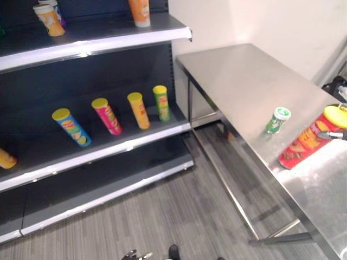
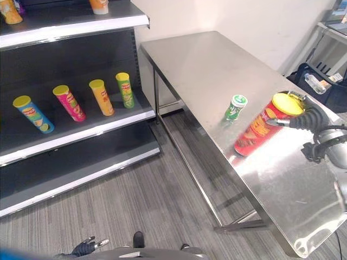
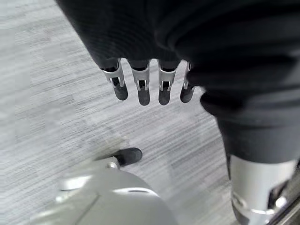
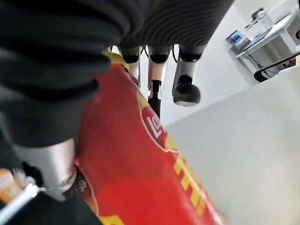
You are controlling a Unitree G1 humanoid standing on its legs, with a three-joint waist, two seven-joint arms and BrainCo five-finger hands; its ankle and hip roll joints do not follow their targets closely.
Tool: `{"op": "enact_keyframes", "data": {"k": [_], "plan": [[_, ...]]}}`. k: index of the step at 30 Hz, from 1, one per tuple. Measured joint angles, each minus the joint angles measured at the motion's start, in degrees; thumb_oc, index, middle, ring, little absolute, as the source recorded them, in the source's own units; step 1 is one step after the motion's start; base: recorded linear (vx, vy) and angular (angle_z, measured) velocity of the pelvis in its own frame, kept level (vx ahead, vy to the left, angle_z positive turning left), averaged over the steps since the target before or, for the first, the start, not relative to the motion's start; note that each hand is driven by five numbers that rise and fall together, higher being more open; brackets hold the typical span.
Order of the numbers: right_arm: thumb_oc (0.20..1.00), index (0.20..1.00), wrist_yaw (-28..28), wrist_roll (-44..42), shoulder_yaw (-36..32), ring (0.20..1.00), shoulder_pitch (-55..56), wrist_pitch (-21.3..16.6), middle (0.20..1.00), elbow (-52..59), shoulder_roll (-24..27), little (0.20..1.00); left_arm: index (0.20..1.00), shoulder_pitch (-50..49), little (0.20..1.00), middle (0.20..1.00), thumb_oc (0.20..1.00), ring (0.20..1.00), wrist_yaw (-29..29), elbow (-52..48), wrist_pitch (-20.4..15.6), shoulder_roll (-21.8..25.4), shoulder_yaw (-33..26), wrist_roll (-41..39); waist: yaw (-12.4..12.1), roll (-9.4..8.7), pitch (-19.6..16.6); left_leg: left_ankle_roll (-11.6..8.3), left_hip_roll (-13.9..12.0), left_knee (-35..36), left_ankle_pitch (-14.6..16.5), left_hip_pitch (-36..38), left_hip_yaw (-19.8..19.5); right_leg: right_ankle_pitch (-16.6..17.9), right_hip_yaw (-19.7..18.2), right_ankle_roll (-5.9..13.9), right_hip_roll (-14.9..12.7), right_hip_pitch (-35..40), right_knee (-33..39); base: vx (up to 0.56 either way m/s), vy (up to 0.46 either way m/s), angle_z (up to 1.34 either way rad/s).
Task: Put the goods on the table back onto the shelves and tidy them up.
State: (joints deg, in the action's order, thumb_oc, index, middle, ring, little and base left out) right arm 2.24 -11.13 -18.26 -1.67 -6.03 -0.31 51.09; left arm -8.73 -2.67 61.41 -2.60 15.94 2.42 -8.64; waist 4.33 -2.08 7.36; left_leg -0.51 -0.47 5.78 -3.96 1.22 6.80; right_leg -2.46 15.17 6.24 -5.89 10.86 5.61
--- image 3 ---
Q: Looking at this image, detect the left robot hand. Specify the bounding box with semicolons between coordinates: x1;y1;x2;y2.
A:
54;0;300;225

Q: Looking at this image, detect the dark robot foot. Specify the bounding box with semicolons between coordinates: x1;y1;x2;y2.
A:
112;147;143;167

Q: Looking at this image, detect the silver robot leg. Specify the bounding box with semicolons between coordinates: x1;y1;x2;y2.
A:
29;156;180;225

